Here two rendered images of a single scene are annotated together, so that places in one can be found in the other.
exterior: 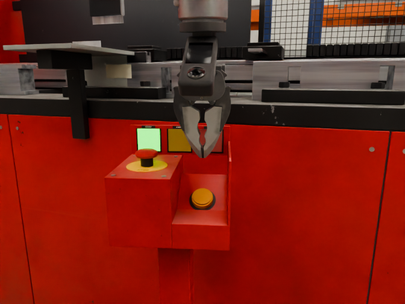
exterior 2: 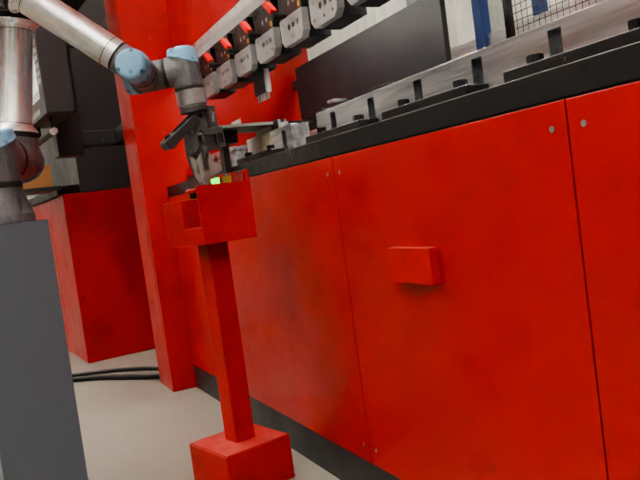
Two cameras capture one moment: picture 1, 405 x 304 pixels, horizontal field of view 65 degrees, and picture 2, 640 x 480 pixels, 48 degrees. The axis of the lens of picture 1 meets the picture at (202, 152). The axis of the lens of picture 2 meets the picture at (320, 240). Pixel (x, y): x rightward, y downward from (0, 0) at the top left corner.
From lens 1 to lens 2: 1.67 m
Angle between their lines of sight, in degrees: 48
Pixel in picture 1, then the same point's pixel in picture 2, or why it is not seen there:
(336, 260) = (333, 283)
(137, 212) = (173, 223)
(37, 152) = not seen: hidden behind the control
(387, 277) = (356, 295)
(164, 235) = (183, 237)
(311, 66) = (338, 110)
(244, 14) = (440, 45)
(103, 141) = not seen: hidden behind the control
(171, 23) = (390, 72)
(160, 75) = (281, 137)
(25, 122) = not seen: hidden behind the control
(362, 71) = (360, 107)
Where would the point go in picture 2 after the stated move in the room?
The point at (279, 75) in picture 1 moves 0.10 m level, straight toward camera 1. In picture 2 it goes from (328, 122) to (294, 124)
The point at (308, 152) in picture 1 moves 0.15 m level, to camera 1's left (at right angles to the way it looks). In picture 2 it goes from (307, 185) to (270, 190)
